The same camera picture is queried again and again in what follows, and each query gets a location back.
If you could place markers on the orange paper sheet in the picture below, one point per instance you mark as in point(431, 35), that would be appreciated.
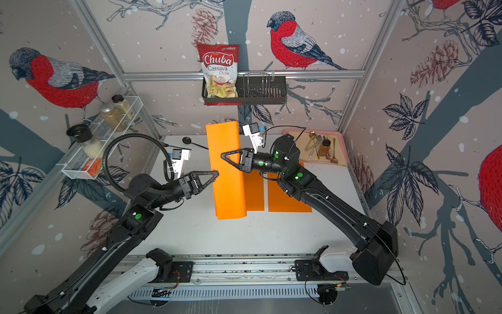
point(277, 201)
point(228, 188)
point(254, 191)

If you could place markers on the red cassava chips bag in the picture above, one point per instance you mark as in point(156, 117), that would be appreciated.
point(219, 65)

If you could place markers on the black lid rice jar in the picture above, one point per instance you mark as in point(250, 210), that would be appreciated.
point(82, 134)

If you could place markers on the clear acrylic wall shelf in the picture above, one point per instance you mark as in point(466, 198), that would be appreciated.
point(100, 129)

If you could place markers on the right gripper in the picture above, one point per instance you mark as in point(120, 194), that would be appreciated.
point(246, 154)

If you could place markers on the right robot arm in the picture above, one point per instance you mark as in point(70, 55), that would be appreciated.
point(376, 244)

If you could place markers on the small red packet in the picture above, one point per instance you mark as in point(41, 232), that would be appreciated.
point(93, 167)

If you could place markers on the black spoon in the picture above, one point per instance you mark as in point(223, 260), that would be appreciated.
point(188, 143)

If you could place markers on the pink tray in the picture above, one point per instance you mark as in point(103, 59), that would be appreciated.
point(337, 153)

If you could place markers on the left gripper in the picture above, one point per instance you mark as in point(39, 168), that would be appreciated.
point(190, 183)

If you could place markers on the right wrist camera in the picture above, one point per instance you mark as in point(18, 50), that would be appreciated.
point(256, 134)

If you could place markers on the tan spice jar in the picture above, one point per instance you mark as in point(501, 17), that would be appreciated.
point(123, 106)

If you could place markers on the brown spice jar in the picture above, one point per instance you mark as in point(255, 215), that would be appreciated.
point(112, 117)

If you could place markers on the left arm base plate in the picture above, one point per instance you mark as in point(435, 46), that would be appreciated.
point(176, 272)

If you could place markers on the small amber bottle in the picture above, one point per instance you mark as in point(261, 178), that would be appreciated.
point(324, 148)

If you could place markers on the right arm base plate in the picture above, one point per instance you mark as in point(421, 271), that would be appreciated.
point(312, 270)

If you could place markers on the black wire wall basket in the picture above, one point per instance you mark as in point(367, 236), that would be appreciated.
point(265, 89)

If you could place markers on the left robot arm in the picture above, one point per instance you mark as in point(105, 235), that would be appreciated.
point(83, 291)

